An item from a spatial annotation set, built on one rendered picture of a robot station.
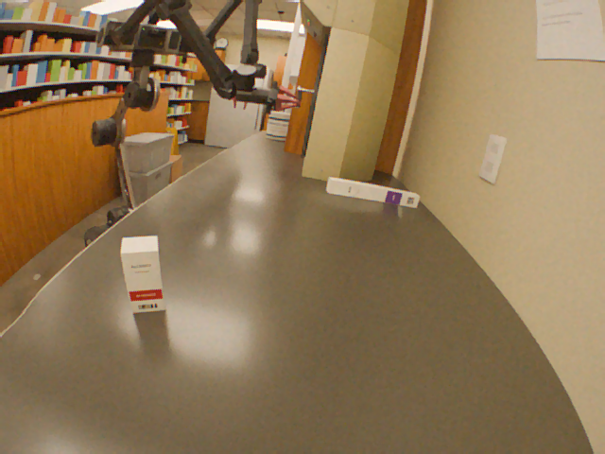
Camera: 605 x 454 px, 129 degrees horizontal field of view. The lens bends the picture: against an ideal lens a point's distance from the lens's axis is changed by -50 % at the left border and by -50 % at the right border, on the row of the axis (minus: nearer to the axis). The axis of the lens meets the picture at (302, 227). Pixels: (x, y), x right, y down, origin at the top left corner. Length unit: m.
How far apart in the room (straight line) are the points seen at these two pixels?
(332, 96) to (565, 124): 0.62
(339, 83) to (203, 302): 0.69
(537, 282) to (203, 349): 0.52
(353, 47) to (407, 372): 0.78
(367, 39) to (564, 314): 0.81
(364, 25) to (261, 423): 0.89
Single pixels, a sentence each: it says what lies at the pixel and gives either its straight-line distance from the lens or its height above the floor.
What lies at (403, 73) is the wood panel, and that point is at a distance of 1.27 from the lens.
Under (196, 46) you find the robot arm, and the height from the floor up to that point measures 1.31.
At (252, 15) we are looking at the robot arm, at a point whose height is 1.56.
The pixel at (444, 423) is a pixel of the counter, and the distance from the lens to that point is 0.29.
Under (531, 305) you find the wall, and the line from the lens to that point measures 0.56.
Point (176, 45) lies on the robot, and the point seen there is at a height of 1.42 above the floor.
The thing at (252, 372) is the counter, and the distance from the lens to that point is 0.26.
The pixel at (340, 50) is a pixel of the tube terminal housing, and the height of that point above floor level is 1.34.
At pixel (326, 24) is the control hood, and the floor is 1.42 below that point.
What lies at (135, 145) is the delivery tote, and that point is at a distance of 2.89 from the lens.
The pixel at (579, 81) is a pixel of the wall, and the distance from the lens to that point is 0.60.
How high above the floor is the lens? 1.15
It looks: 25 degrees down
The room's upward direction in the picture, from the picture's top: 12 degrees clockwise
